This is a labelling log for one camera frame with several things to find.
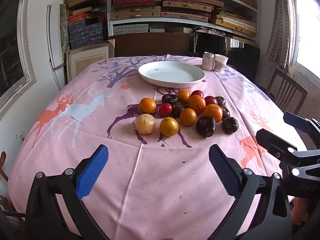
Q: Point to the bright window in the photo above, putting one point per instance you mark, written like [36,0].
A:
[308,35]

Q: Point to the pale yellow round fruit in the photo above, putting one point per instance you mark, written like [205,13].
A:
[145,123]

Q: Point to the white board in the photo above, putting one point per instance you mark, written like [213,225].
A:
[55,35]

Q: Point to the white metal shelf rack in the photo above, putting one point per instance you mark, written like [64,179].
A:
[185,23]

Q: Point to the orange patterned box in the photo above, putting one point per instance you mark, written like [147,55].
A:
[77,17]

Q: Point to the white plate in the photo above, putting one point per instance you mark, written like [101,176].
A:
[172,76]

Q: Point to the stack of blue patterned boxes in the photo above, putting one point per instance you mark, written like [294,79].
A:
[86,33]

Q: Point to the brown wooden board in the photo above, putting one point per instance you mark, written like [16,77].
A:
[150,45]

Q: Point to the person's right hand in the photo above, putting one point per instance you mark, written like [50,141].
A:
[300,210]

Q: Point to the brick pattern curtain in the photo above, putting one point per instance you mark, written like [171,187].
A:
[278,30]

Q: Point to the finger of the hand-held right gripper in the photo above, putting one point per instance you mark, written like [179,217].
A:
[297,123]
[272,142]

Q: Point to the dark wooden chair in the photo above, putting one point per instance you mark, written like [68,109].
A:
[287,92]

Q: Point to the pink printed tablecloth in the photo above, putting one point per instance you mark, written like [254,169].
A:
[125,170]

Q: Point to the pink cloth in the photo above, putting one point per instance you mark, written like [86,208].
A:
[210,30]

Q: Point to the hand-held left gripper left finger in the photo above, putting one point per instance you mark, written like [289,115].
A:
[92,170]

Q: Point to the white paper cup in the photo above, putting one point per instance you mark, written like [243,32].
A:
[221,63]

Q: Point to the black screen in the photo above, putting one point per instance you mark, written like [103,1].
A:
[237,55]

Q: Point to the wooden framed panel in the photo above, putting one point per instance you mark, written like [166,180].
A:
[87,60]

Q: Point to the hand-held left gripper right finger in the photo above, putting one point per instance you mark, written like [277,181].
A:
[223,170]

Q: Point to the green marbled panel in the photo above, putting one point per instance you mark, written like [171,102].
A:
[63,27]

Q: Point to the pale drink can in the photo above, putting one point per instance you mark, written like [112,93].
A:
[207,61]

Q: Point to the stack of flat woven boxes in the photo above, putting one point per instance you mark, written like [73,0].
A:
[185,5]

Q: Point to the white framed dark window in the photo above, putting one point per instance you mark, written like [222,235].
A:
[12,55]

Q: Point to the white wall socket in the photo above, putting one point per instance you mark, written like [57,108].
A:
[20,136]

